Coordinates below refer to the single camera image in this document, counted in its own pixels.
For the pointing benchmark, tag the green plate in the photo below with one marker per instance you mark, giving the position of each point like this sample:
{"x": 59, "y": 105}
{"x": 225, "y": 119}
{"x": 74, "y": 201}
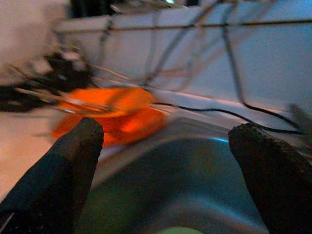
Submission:
{"x": 180, "y": 231}

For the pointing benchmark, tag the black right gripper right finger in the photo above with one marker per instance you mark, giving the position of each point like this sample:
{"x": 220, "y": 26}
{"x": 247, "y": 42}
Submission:
{"x": 280, "y": 190}

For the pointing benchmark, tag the stainless steel sink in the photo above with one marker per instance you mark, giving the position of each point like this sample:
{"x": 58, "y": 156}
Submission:
{"x": 170, "y": 175}

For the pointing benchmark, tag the orange bowl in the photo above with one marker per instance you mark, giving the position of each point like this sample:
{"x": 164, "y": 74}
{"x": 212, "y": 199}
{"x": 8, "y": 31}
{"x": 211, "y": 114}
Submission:
{"x": 131, "y": 97}

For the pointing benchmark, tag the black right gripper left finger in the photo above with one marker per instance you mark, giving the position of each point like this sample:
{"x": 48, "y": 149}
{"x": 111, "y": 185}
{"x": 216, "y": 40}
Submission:
{"x": 53, "y": 185}

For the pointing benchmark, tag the black power strip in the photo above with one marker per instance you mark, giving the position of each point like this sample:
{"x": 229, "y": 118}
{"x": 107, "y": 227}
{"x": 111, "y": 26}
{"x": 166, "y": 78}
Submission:
{"x": 65, "y": 73}

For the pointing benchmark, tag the metal fork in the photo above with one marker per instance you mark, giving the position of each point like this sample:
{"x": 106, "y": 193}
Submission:
{"x": 85, "y": 106}

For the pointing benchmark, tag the orange plate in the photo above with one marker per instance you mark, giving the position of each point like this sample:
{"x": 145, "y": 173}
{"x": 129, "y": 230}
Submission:
{"x": 136, "y": 129}

